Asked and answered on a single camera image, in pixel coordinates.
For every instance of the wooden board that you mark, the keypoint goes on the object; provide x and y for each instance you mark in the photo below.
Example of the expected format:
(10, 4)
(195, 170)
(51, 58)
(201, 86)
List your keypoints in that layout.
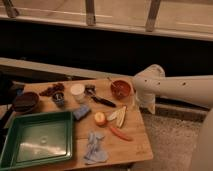
(130, 144)

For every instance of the small blue black cup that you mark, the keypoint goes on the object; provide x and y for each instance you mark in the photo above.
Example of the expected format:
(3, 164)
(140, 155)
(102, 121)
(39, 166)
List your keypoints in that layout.
(58, 99)

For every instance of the dark brown bowl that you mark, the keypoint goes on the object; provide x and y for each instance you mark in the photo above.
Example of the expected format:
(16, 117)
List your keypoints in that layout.
(25, 102)

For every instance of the white paper cup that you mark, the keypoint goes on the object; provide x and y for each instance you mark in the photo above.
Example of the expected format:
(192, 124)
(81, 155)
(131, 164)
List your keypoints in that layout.
(78, 92)

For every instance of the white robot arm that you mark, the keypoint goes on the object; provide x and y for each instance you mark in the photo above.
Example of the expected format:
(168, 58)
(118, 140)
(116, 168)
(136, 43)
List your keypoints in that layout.
(197, 90)

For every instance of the banana peel slices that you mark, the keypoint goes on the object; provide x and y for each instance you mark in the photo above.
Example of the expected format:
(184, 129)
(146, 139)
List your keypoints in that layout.
(119, 116)

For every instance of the blue sponge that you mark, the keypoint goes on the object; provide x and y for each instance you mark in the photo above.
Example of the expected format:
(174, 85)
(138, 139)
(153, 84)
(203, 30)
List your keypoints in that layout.
(82, 111)

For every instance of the green plastic tray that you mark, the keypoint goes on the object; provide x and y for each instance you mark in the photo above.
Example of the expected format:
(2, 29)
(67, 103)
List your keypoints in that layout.
(38, 139)

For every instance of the orange bowl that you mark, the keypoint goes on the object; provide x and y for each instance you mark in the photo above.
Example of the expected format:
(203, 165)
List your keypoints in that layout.
(120, 89)

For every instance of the light blue towel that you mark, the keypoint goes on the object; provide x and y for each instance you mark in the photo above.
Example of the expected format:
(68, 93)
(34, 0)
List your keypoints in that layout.
(95, 154)

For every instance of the black handled peeler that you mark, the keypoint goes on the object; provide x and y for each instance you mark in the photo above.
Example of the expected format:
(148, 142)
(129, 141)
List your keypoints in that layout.
(90, 90)

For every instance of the dark object at left edge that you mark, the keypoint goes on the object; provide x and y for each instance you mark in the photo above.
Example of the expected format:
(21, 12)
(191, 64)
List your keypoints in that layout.
(16, 89)

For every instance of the dark grapes bunch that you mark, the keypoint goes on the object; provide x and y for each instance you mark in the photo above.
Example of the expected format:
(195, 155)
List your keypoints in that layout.
(51, 90)

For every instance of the orange carrot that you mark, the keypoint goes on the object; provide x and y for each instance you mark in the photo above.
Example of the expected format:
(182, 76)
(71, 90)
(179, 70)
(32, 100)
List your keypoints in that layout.
(119, 133)

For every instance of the yellow apple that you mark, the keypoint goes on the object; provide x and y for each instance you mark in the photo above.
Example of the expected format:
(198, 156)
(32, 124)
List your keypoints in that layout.
(100, 119)

